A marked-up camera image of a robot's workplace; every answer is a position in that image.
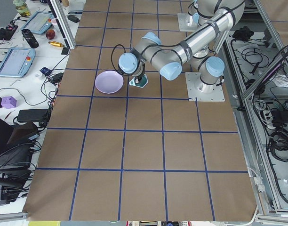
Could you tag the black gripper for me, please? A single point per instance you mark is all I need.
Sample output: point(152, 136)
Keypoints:
point(140, 76)

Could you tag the light teal faceted cup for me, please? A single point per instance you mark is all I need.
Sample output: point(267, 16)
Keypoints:
point(143, 81)

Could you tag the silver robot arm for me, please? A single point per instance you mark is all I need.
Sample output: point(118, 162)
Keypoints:
point(215, 19)
point(193, 16)

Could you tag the purple plate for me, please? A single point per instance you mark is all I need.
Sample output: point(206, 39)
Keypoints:
point(109, 82)

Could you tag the white pink cup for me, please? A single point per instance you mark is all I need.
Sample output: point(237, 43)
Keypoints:
point(54, 22)

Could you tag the red apple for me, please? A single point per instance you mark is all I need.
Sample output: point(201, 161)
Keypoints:
point(50, 34)

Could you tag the black power adapter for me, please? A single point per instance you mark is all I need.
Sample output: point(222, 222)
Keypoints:
point(31, 115)

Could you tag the far blue teach pendant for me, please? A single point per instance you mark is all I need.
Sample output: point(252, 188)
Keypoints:
point(39, 22)

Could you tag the blue teach pendant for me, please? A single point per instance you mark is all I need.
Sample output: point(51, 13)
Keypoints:
point(39, 22)
point(17, 62)

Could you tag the black water bottle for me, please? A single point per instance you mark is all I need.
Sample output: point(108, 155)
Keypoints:
point(29, 37)

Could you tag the near blue teach pendant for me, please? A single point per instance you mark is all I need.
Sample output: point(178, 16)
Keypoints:
point(17, 62)

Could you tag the purple plastic block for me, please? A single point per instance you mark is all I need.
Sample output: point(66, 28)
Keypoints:
point(9, 102)

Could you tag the green drink bottle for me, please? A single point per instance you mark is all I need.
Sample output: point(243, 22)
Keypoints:
point(21, 8)

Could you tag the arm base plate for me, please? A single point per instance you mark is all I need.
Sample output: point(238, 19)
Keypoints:
point(182, 21)
point(201, 92)

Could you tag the aluminium frame post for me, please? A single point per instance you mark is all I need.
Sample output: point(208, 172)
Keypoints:
point(61, 20)

